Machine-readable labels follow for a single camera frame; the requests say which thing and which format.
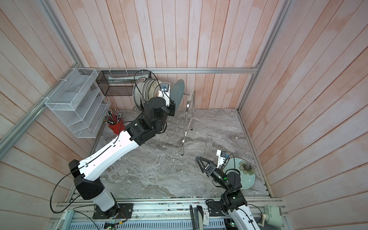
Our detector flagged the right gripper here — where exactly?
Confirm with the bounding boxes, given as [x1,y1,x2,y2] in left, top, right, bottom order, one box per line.
[198,157,230,192]

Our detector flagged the grey-green round plate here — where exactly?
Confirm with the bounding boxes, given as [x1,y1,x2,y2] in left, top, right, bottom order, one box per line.
[170,79,185,110]

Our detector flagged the cream floral plate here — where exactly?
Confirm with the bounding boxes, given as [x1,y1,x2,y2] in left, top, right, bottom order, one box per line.
[148,80,162,100]

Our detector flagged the steel two-tier dish rack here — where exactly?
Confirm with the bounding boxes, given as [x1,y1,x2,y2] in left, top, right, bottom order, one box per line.
[153,90,196,156]

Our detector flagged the large orange sunburst plate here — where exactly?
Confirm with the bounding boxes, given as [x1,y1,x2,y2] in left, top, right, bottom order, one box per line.
[141,78,153,102]

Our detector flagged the green rim white plate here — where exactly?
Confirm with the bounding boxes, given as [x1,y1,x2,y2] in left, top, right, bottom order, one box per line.
[133,77,147,111]

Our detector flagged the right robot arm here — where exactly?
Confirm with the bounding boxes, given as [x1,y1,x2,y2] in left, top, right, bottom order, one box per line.
[195,157,260,230]

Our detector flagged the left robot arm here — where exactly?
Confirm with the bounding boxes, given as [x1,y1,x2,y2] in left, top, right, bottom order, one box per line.
[69,97,176,216]

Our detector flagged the light green floral plate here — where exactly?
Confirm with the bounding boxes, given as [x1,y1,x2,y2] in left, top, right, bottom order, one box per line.
[222,158,256,190]

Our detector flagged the red pencil cup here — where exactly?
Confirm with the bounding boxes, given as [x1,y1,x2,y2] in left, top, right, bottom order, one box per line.
[108,121,125,135]

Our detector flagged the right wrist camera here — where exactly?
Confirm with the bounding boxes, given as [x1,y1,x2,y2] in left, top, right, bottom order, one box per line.
[216,149,229,169]

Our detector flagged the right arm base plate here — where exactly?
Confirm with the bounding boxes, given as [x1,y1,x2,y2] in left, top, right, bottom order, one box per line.
[206,199,228,217]

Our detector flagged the black mesh wall basket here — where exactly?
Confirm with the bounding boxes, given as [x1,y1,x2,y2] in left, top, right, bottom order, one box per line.
[96,70,151,96]

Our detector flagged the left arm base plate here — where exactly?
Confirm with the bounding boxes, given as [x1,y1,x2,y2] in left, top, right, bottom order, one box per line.
[93,203,134,219]

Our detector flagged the white box camera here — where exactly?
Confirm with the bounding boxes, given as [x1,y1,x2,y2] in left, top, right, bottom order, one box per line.
[258,205,283,228]

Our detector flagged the white wire wall shelf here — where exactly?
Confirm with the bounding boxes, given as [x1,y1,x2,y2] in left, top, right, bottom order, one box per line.
[46,68,111,139]

